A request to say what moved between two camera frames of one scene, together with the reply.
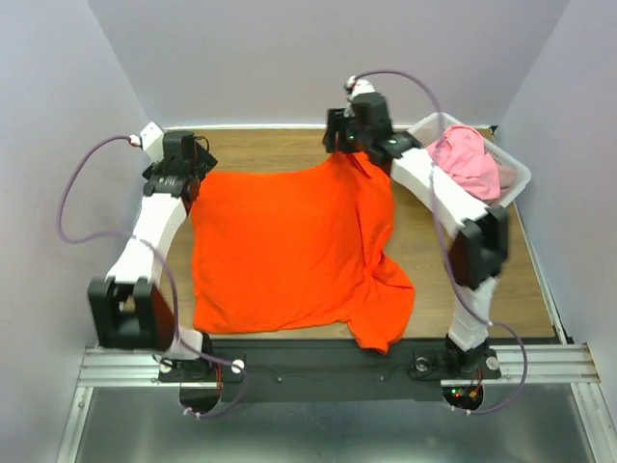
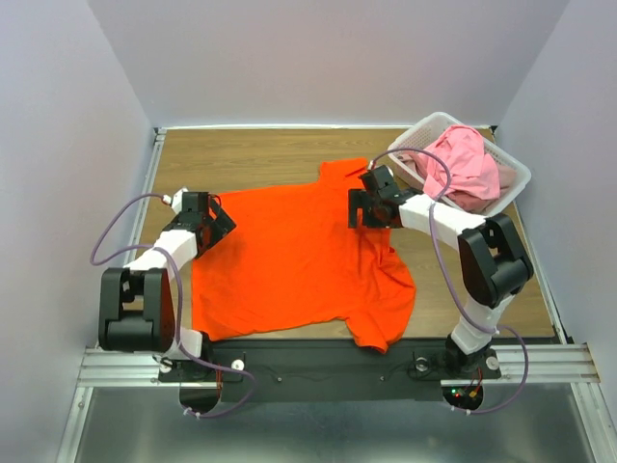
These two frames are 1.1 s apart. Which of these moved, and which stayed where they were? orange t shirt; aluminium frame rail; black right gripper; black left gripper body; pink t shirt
Moved: orange t shirt; black left gripper body; black right gripper
Stayed: pink t shirt; aluminium frame rail
